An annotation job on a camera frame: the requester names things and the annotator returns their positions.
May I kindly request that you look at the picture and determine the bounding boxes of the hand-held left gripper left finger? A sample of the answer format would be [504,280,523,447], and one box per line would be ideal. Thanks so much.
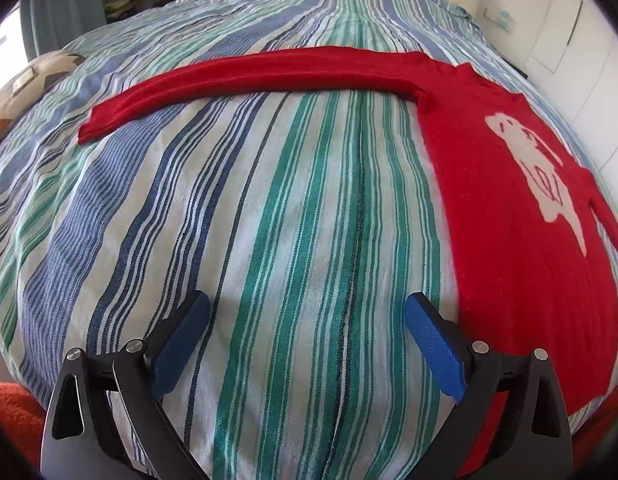
[41,290,211,480]

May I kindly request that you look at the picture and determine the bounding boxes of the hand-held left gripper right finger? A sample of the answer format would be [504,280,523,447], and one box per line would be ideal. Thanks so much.
[406,291,575,480]

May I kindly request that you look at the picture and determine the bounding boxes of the red sweater with beige print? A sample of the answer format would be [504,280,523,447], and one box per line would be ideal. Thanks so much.
[78,46,618,480]

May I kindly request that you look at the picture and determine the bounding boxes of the striped bed sheet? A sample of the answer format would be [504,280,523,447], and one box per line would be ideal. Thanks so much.
[0,0,618,480]

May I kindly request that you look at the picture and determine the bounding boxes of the orange fleece garment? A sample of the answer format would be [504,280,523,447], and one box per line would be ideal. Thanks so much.
[0,381,47,480]

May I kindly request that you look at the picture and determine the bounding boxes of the patterned beige pillow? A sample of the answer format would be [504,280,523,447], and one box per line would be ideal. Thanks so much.
[0,50,87,141]

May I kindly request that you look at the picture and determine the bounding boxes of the phone with pale screen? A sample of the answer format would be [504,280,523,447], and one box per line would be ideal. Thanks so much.
[13,71,38,95]

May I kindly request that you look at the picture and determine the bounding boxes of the white wardrobe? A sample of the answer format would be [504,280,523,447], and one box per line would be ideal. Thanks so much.
[526,0,618,186]

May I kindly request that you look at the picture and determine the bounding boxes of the blue-grey curtain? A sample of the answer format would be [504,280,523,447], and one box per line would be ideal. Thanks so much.
[19,0,144,61]

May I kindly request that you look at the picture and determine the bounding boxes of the white wall outlet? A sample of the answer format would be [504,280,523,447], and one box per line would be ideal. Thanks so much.
[484,6,517,28]

